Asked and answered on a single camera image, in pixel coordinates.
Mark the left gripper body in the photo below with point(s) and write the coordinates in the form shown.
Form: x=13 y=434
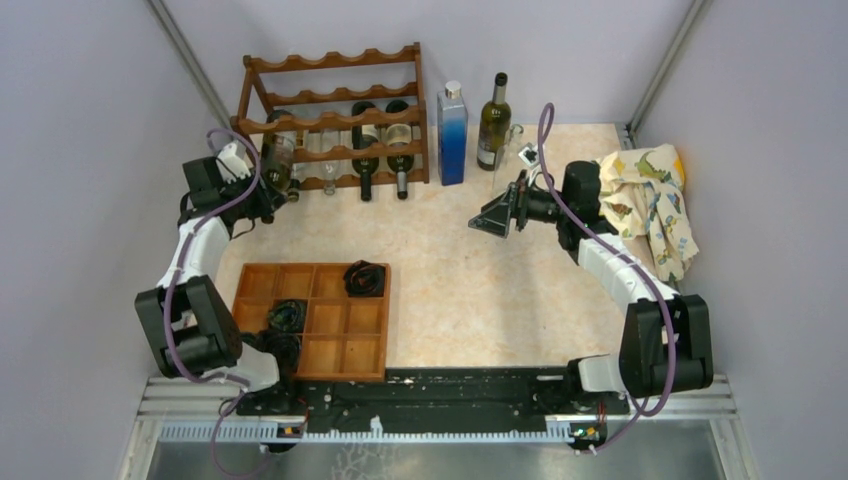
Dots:
x=257 y=203

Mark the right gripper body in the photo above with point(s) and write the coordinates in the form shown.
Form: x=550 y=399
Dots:
x=526 y=203

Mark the clear liquor bottle black cap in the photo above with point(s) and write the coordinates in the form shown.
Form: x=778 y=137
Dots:
x=297 y=171

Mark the dark bottle brown label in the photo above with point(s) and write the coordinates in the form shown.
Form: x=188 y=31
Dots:
x=277 y=154

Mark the tall green wine bottle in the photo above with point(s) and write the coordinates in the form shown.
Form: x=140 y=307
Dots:
x=495 y=119

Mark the clear square glass bottle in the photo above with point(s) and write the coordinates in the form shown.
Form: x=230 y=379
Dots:
x=329 y=139

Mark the green wine bottle white label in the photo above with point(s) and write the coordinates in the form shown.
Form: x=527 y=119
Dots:
x=362 y=137

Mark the green wine bottle dark label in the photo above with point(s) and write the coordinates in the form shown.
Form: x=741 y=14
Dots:
x=399 y=135

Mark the clear tall glass bottle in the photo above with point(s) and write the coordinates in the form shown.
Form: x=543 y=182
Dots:
x=507 y=164

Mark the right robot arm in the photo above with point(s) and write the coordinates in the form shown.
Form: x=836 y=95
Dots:
x=666 y=341

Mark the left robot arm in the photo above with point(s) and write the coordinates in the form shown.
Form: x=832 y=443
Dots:
x=188 y=326

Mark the blue square glass bottle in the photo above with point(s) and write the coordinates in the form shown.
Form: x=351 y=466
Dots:
x=451 y=133

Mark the wooden wine rack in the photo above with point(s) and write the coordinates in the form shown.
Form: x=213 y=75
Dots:
x=416 y=115

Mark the dinosaur print cloth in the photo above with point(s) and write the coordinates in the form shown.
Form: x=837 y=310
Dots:
x=642 y=195

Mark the wooden compartment tray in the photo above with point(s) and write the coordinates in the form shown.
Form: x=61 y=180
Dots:
x=341 y=337

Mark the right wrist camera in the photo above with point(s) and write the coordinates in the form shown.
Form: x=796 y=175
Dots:
x=529 y=157

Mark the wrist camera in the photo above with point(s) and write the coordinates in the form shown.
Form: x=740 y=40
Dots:
x=232 y=164
x=529 y=157

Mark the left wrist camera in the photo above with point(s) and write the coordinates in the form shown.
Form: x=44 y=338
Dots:
x=232 y=164

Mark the black cable coil tray middle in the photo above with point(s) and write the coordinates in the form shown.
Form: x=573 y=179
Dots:
x=288 y=316

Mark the aluminium corner frame post right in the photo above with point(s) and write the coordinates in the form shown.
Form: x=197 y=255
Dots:
x=693 y=15

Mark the aluminium corner frame post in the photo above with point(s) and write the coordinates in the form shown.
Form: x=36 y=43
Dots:
x=189 y=60
x=693 y=15

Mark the black cable coil tray corner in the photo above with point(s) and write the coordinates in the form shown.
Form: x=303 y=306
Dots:
x=285 y=347

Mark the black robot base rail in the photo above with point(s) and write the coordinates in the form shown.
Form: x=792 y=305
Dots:
x=436 y=400

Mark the aluminium corner frame post left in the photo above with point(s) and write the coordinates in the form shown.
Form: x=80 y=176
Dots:
x=189 y=60

